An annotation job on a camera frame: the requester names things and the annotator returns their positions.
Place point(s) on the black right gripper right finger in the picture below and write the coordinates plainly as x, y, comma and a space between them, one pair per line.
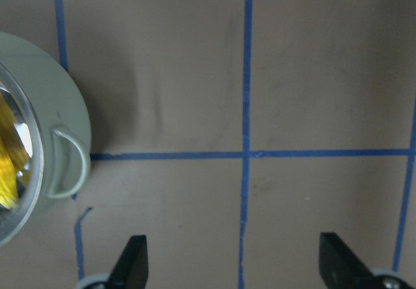
338, 265

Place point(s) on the pale green electric pot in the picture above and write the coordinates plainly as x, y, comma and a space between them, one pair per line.
58, 123

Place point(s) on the yellow plastic corn cob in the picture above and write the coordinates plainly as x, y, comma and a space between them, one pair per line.
13, 157

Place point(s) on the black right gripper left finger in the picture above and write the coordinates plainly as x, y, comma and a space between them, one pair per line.
131, 269

